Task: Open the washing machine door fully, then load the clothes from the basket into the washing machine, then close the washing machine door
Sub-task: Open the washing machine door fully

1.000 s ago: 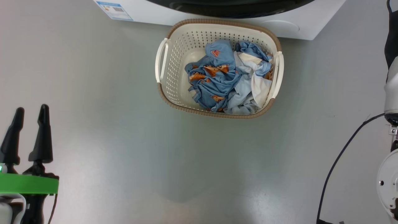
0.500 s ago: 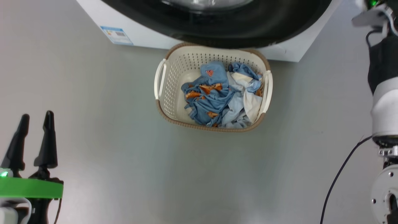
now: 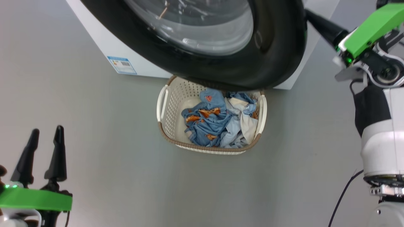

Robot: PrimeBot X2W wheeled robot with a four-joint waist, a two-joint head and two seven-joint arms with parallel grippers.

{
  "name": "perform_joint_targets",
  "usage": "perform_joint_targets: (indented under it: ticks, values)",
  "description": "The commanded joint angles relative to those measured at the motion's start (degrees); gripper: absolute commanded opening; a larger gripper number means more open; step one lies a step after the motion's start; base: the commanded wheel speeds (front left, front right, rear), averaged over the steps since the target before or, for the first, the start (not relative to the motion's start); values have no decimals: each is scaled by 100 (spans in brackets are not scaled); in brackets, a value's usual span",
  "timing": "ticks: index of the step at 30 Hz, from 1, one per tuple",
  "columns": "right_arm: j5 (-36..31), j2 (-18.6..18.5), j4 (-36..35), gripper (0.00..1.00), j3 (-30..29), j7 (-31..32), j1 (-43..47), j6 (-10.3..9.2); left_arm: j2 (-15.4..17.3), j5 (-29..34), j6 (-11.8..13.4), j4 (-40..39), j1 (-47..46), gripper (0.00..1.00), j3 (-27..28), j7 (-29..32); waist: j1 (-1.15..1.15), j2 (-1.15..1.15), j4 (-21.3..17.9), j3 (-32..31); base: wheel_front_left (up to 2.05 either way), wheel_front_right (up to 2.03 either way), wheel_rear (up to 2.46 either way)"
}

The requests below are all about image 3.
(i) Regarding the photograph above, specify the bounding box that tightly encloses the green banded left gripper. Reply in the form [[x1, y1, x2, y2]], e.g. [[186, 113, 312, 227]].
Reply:
[[0, 125, 73, 227]]

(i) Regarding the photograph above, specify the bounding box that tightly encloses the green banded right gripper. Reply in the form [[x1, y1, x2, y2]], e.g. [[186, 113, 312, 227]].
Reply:
[[305, 3, 404, 81]]

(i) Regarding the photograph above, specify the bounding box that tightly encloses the black round washing machine door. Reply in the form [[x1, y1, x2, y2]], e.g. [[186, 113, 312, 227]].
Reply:
[[80, 0, 308, 92]]

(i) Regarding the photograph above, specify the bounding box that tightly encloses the cream white garment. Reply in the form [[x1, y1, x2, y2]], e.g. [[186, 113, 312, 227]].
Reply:
[[228, 97, 258, 145]]

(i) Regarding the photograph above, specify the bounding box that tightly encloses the white washing machine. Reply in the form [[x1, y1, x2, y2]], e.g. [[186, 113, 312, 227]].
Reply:
[[66, 0, 341, 90]]

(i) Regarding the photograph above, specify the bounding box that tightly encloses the cream plastic laundry basket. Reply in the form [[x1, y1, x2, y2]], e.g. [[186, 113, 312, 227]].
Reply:
[[156, 76, 268, 155]]

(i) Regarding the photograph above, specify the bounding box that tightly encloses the blue energy label sticker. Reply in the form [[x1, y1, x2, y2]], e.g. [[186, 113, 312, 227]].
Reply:
[[107, 56, 137, 75]]

